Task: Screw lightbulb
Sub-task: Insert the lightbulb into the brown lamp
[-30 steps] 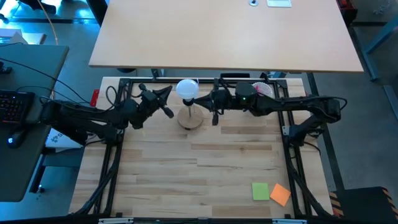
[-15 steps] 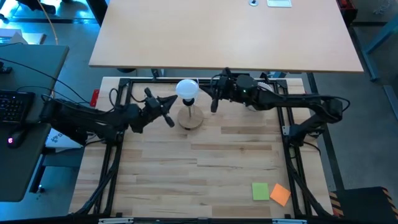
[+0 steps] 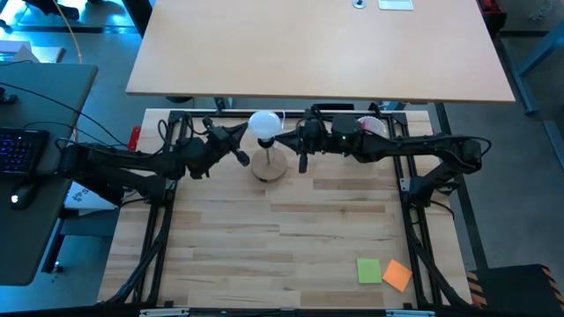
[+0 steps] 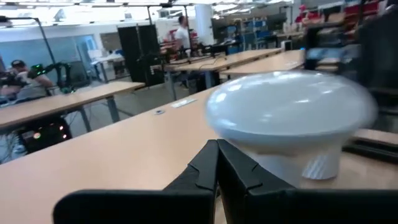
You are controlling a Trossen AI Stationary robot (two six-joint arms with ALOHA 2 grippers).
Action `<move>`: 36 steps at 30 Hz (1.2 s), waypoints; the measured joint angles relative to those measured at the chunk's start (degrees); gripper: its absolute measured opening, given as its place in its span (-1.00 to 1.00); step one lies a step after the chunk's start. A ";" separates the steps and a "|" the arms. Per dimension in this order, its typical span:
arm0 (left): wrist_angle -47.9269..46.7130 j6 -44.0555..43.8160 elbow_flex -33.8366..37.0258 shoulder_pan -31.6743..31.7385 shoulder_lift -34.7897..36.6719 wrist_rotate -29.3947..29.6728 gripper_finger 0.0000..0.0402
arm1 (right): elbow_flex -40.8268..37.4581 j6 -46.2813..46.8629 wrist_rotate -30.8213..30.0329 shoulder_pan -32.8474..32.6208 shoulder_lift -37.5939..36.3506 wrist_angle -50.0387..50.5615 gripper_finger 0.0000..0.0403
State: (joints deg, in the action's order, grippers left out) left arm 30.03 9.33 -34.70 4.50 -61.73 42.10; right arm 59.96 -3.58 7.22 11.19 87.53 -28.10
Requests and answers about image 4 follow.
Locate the white pillar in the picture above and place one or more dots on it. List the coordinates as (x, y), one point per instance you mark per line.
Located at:
(204, 25)

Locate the black partition panel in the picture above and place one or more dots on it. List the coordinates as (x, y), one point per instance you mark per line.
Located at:
(140, 53)

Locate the black aluminium table frame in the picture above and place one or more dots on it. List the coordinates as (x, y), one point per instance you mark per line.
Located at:
(373, 151)

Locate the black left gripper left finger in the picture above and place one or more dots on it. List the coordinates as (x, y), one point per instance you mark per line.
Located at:
(155, 205)

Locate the black background robot arm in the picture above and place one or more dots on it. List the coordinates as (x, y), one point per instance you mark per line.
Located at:
(63, 77)

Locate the white desk plate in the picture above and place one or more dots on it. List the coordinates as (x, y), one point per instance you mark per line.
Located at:
(183, 103)

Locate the round desk grommet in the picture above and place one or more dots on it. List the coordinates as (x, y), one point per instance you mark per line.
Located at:
(159, 112)

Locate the black computer with lights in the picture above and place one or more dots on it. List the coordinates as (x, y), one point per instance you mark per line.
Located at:
(46, 137)

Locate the standing person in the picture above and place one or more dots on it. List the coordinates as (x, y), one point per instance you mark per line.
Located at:
(183, 35)

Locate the seated person with dark cap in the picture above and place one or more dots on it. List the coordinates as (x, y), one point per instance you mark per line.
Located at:
(34, 88)

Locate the white lightbulb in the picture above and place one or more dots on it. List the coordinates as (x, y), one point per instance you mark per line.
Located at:
(289, 105)

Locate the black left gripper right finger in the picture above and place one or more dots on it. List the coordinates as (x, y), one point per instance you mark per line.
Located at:
(295, 205)

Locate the light wooden background desk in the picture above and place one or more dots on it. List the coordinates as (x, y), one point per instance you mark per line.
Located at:
(236, 57)
(62, 101)
(273, 63)

